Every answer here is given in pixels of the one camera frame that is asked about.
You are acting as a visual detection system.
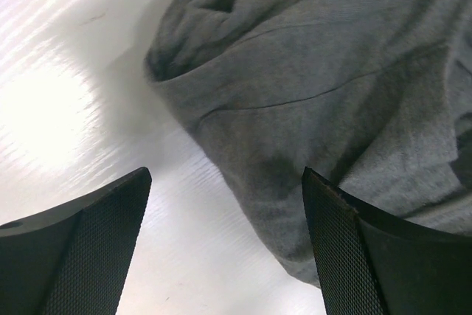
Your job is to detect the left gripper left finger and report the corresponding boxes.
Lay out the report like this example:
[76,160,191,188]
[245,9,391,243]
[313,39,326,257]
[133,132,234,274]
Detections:
[1,167,152,314]

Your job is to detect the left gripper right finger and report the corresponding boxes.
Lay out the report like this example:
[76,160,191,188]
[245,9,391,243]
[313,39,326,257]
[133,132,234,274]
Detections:
[302,168,471,314]

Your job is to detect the grey shorts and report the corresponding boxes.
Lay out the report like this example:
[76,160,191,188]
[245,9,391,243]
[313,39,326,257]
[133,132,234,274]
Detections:
[146,0,471,285]

